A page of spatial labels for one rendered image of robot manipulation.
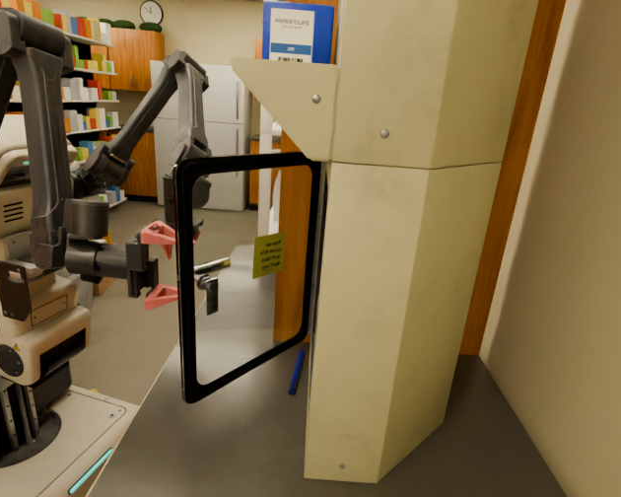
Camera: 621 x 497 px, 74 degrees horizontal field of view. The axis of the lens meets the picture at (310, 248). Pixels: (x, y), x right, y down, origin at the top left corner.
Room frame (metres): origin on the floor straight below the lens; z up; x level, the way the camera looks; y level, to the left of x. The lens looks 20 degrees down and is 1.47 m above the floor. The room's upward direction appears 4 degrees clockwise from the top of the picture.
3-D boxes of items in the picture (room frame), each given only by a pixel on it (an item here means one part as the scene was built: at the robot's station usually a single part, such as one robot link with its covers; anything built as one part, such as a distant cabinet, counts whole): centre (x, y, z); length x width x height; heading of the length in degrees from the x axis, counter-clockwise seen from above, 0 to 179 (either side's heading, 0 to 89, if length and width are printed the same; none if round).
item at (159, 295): (0.64, 0.24, 1.16); 0.09 x 0.07 x 0.07; 90
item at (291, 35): (0.56, 0.04, 1.54); 0.05 x 0.05 x 0.06; 1
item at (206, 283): (0.56, 0.15, 1.18); 0.02 x 0.02 x 0.06; 51
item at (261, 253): (0.65, 0.09, 1.19); 0.30 x 0.01 x 0.40; 141
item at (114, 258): (0.64, 0.31, 1.19); 0.07 x 0.07 x 0.10; 0
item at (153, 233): (0.64, 0.24, 1.23); 0.09 x 0.07 x 0.07; 90
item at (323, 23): (0.70, 0.04, 1.56); 0.10 x 0.10 x 0.09; 0
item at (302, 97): (0.62, 0.04, 1.46); 0.32 x 0.11 x 0.10; 0
